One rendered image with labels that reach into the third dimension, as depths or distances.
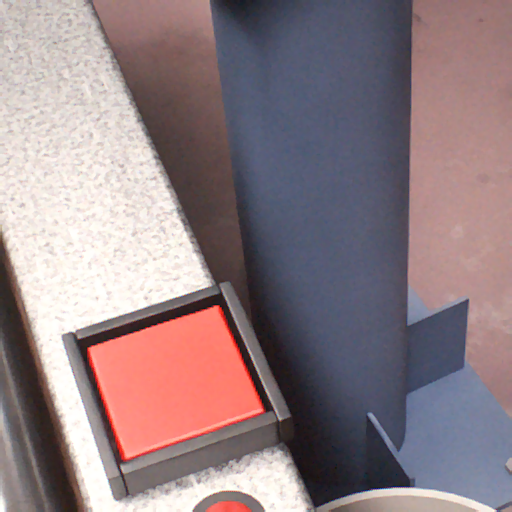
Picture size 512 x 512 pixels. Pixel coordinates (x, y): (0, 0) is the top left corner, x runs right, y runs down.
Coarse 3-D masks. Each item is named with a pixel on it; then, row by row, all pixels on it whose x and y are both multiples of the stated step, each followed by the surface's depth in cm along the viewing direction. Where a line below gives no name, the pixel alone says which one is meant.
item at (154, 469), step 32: (224, 288) 55; (128, 320) 55; (160, 320) 55; (256, 352) 53; (256, 384) 54; (96, 416) 52; (256, 416) 51; (288, 416) 51; (192, 448) 50; (224, 448) 51; (256, 448) 52; (128, 480) 50; (160, 480) 51
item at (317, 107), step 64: (256, 0) 100; (320, 0) 99; (384, 0) 102; (256, 64) 105; (320, 64) 104; (384, 64) 107; (256, 128) 111; (320, 128) 109; (384, 128) 112; (256, 192) 118; (320, 192) 115; (384, 192) 118; (256, 256) 127; (320, 256) 122; (384, 256) 125; (256, 320) 137; (320, 320) 129; (384, 320) 133; (448, 320) 154; (320, 384) 138; (384, 384) 141; (448, 384) 161; (320, 448) 148; (384, 448) 142; (448, 448) 156
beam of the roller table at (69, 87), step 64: (0, 0) 72; (64, 0) 72; (0, 64) 69; (64, 64) 68; (0, 128) 65; (64, 128) 65; (128, 128) 65; (0, 192) 62; (64, 192) 62; (128, 192) 62; (64, 256) 59; (128, 256) 59; (192, 256) 59; (64, 320) 57; (64, 384) 55
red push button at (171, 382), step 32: (192, 320) 55; (224, 320) 55; (96, 352) 54; (128, 352) 54; (160, 352) 54; (192, 352) 54; (224, 352) 54; (128, 384) 53; (160, 384) 53; (192, 384) 53; (224, 384) 52; (128, 416) 52; (160, 416) 52; (192, 416) 52; (224, 416) 51; (128, 448) 51; (160, 448) 51
